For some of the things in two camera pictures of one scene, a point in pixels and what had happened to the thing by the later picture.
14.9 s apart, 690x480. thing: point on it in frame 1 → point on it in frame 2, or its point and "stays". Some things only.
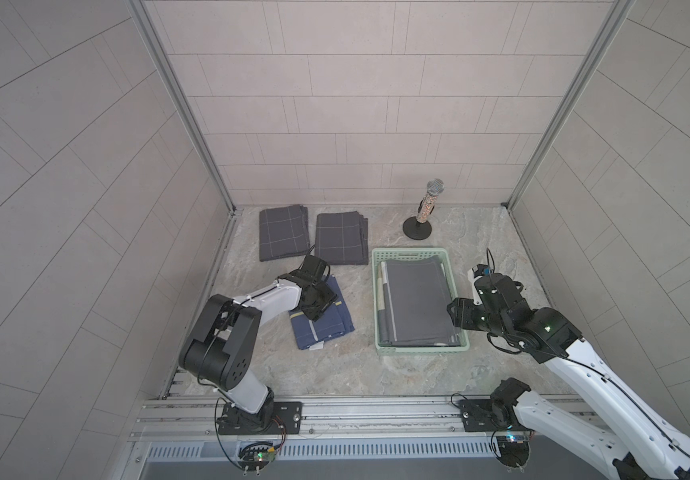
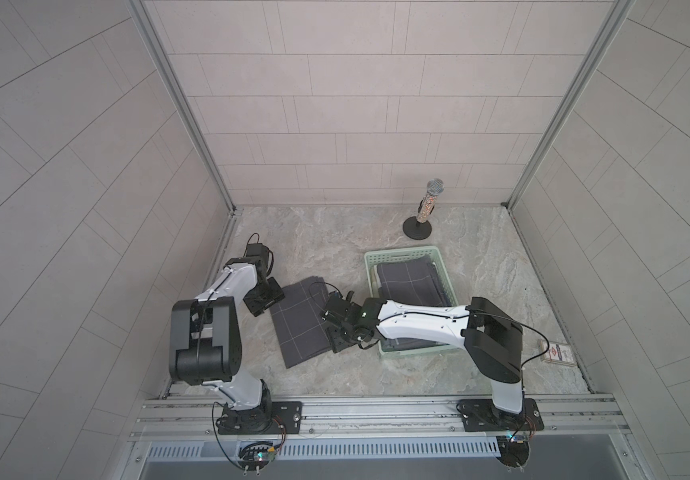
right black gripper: [459, 312] → [335, 341]
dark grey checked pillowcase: [283, 231] → [297, 318]
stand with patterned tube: [417, 227] stays
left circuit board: [255, 456] stays
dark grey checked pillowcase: [341, 238] → [416, 281]
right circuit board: [514, 452] stays
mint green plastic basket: [391, 254] stays
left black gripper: [330, 296] → [277, 293]
